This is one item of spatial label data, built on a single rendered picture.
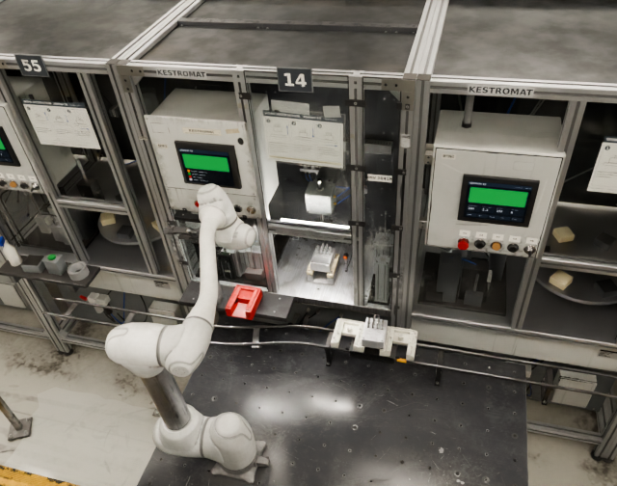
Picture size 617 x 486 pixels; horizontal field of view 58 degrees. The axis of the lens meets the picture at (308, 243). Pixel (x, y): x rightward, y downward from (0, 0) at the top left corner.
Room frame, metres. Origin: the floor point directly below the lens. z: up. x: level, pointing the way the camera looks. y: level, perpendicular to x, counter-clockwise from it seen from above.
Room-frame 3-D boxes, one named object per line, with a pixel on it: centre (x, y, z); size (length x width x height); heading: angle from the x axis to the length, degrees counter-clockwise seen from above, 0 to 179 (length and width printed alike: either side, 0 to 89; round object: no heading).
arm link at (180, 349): (1.12, 0.42, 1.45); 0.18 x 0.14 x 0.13; 168
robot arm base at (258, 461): (1.14, 0.35, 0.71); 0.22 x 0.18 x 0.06; 72
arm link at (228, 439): (1.15, 0.38, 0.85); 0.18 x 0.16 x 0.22; 78
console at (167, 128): (2.01, 0.35, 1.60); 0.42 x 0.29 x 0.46; 72
